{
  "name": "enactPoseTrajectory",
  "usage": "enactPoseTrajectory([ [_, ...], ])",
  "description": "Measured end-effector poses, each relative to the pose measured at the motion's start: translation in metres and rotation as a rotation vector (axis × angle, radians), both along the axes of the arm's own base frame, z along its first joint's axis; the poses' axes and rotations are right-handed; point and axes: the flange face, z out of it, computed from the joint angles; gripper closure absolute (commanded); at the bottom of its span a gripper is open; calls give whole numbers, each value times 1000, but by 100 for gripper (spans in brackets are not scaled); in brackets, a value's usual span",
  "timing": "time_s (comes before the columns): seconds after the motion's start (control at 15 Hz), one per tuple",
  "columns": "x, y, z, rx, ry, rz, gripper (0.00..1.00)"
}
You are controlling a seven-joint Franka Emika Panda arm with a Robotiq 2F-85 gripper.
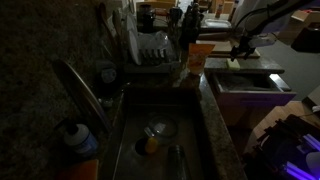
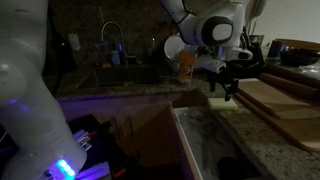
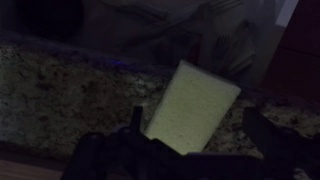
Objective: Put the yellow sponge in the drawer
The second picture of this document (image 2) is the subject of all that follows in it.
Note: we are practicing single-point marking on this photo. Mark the wooden rolling pin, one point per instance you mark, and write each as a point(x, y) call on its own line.
point(290, 85)

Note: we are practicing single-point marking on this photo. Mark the white wall outlet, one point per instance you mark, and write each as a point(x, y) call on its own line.
point(74, 42)

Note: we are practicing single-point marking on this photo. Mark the white soap bottle blue label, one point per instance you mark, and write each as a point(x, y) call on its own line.
point(115, 58)

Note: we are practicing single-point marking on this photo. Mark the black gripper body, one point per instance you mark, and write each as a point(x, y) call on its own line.
point(240, 70)

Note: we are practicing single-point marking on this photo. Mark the wooden base cabinet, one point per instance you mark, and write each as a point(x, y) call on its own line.
point(140, 126)

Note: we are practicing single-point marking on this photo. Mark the black robot cart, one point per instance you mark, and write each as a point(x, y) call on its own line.
point(96, 146)

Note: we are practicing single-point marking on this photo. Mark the yellow sponge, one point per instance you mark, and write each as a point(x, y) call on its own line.
point(220, 104)

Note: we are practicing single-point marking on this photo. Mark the open white drawer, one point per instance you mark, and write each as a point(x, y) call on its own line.
point(200, 140)

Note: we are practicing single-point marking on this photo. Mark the white plate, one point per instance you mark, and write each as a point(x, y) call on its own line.
point(173, 46)

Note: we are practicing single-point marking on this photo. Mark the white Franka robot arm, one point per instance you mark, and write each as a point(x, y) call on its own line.
point(26, 100)

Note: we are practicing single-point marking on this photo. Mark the orange sponge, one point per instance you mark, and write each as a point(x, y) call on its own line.
point(106, 65)

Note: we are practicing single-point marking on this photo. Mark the dark bowl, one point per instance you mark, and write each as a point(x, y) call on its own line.
point(300, 56)

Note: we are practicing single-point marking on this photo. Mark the large wooden cutting board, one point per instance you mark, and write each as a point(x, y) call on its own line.
point(300, 133)

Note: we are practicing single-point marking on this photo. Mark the curved metal faucet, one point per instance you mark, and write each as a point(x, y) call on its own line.
point(111, 23)

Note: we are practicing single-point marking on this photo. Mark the small light wooden cutting board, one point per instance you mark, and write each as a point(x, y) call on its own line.
point(273, 98)

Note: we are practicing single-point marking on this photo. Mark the metal sink basin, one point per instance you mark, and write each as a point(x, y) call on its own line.
point(123, 76)

